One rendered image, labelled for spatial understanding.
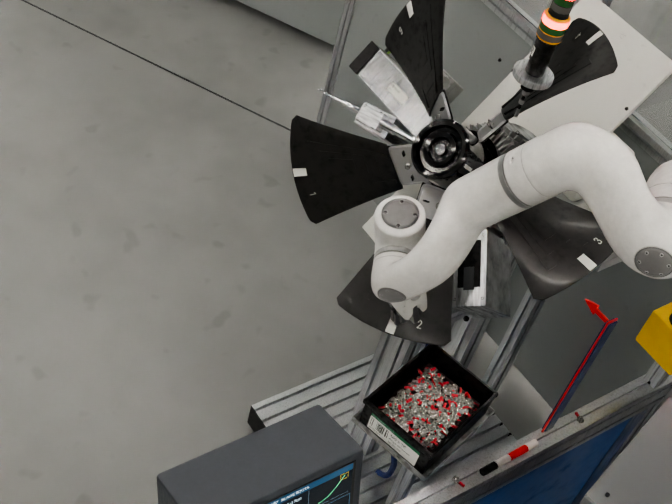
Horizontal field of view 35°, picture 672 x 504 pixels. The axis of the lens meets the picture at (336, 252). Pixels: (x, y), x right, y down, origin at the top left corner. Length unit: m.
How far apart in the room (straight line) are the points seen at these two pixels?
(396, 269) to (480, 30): 1.42
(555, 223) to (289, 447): 0.72
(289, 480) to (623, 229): 0.56
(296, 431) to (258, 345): 1.68
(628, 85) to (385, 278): 0.76
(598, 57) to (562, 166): 0.46
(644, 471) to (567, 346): 1.12
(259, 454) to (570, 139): 0.61
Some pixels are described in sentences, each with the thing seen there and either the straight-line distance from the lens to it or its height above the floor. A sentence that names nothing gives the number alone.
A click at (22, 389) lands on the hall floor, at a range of 3.00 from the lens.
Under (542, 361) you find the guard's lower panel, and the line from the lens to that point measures 3.16.
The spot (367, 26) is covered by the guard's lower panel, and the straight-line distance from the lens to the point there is 3.39.
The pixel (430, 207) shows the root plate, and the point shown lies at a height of 1.12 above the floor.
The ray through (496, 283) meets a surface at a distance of 2.08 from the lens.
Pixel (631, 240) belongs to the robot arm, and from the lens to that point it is 1.48.
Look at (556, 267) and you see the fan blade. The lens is 1.87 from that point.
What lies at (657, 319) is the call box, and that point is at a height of 1.06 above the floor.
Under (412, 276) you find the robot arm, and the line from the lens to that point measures 1.65.
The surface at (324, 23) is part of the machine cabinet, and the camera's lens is 4.19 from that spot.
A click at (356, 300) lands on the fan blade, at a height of 0.98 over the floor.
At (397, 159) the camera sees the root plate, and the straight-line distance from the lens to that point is 2.07.
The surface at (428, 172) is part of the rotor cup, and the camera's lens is 1.97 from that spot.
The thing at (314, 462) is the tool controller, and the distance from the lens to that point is 1.43.
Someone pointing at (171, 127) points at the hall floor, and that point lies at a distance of 3.77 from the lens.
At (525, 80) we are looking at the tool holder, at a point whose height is 1.46.
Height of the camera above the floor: 2.44
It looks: 45 degrees down
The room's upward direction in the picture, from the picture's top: 16 degrees clockwise
